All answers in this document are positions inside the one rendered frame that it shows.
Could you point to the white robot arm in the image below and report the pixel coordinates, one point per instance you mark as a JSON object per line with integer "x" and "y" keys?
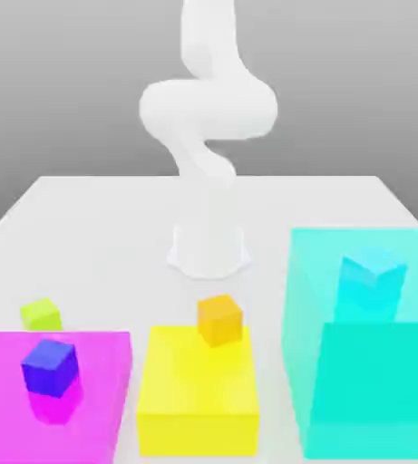
{"x": 208, "y": 108}

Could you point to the small orange cube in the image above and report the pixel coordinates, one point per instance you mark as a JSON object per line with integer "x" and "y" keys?
{"x": 219, "y": 322}

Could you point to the small cyan cube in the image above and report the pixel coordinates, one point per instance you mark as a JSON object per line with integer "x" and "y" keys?
{"x": 370, "y": 293}

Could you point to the small lime cube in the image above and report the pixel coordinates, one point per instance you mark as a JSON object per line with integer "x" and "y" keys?
{"x": 41, "y": 314}

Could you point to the small blue cube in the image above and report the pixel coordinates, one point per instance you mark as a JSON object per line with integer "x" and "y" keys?
{"x": 50, "y": 368}

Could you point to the large pale aqua box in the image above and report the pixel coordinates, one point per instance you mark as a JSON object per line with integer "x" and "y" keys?
{"x": 313, "y": 275}

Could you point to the large yellow box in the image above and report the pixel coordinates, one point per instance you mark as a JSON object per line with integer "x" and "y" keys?
{"x": 194, "y": 384}

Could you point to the large magenta box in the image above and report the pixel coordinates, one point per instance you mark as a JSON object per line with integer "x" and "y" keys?
{"x": 96, "y": 391}

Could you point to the large turquoise box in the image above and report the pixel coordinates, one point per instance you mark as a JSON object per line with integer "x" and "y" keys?
{"x": 379, "y": 377}

